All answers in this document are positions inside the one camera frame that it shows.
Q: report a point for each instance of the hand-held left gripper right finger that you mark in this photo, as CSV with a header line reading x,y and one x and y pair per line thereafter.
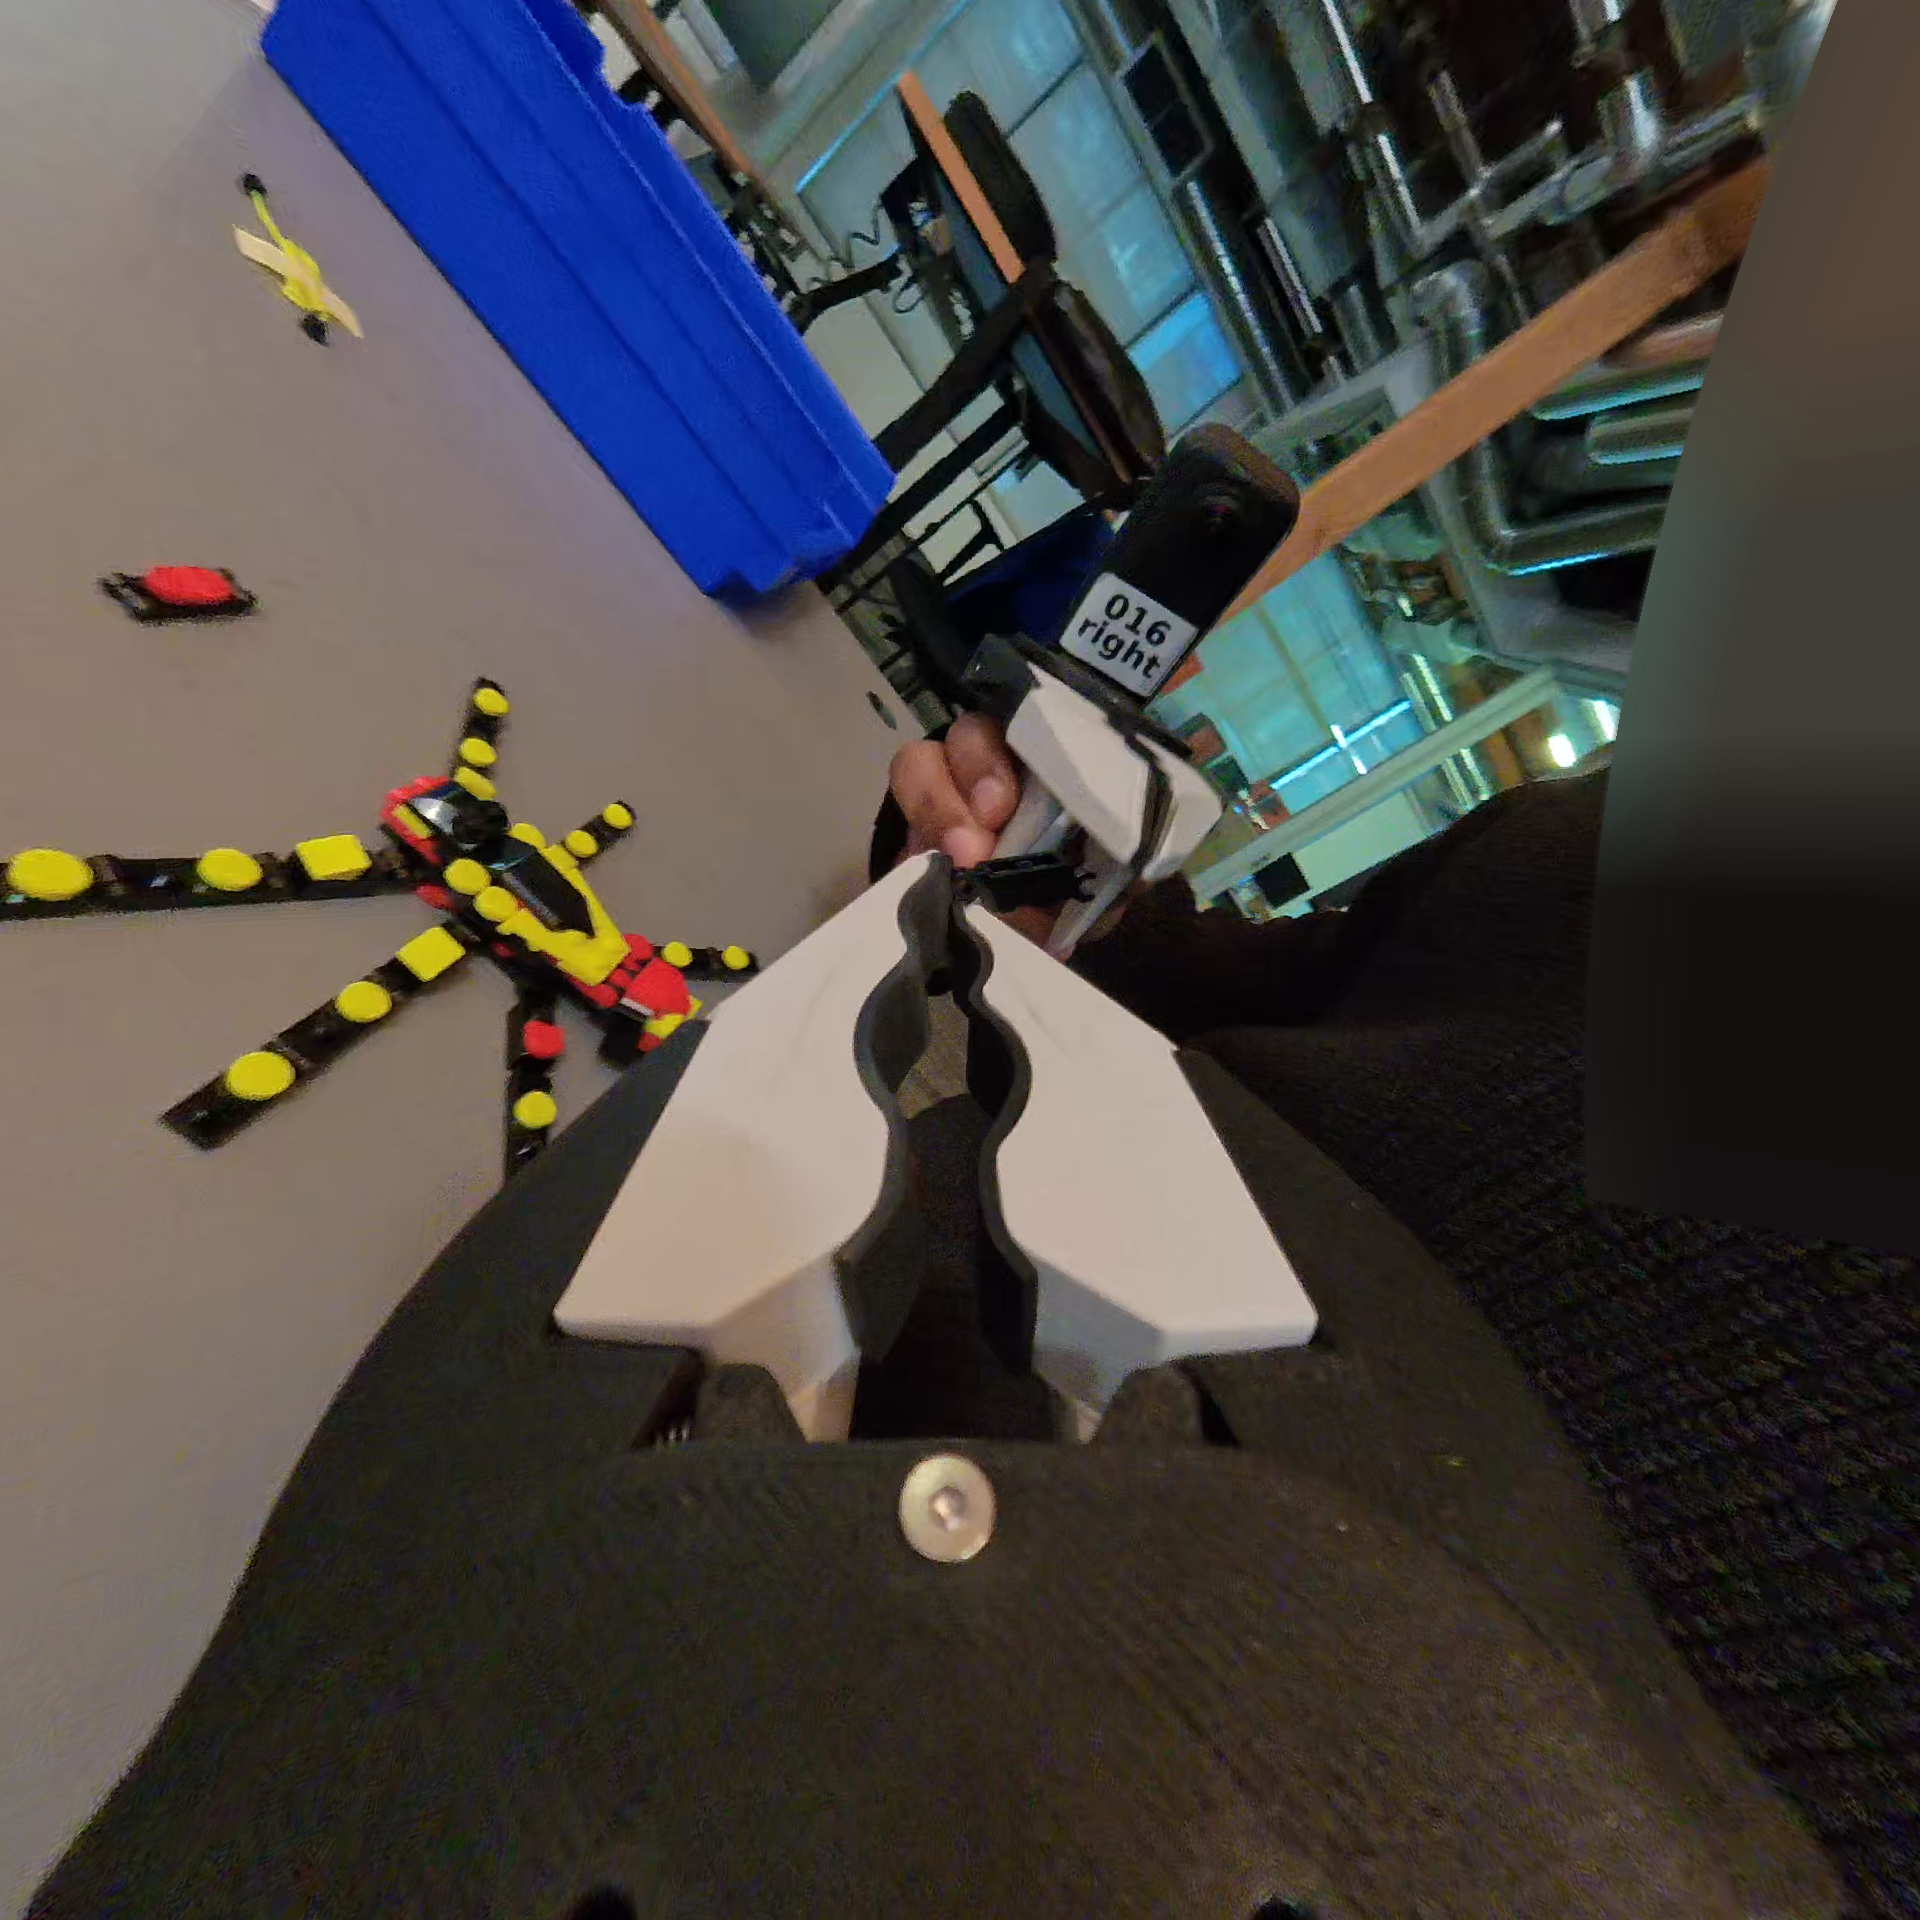
x,y
1153,1185

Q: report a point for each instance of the red black lego subassembly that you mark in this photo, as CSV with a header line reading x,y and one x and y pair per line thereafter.
x,y
181,588

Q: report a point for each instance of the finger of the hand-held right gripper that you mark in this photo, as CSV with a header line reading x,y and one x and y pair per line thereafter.
x,y
1190,817
1088,764

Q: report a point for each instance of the black office chair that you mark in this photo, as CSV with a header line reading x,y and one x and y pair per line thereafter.
x,y
1078,378

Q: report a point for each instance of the yellow tan lego piece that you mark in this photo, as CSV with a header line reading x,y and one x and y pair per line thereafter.
x,y
291,263

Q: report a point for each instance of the metal pipework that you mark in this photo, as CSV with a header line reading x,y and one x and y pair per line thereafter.
x,y
1469,332

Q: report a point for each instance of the person's right hand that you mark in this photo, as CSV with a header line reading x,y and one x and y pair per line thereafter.
x,y
945,782

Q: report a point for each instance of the wood-edged standing desk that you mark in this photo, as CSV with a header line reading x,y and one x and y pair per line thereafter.
x,y
962,173

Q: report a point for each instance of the black yellow lego spider model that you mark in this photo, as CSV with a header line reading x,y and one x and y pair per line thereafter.
x,y
522,899

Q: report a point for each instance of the blue plastic bin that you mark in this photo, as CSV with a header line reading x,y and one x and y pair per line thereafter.
x,y
599,300

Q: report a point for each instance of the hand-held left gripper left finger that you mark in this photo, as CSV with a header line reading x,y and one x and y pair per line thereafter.
x,y
721,1171

